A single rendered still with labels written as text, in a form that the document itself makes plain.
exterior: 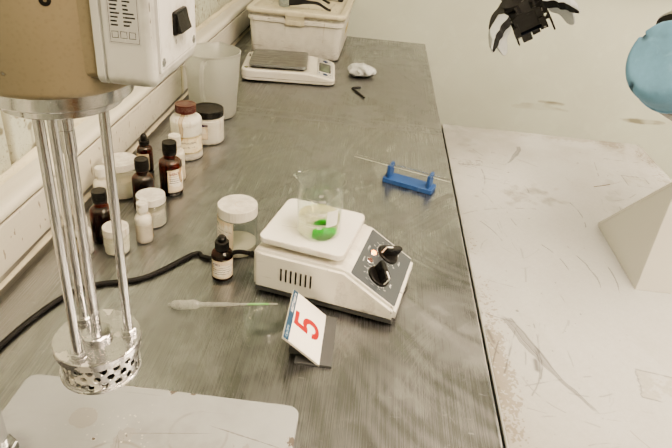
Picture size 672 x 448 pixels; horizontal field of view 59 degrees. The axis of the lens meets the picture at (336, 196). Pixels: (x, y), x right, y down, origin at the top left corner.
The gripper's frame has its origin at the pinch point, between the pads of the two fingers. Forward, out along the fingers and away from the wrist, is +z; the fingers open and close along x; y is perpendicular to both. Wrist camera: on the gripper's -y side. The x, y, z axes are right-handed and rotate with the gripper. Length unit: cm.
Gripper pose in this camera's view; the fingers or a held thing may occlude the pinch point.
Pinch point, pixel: (533, 29)
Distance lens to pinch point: 109.2
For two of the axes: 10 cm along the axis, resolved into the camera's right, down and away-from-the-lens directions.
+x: -8.6, 3.4, 3.9
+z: -0.5, 6.8, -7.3
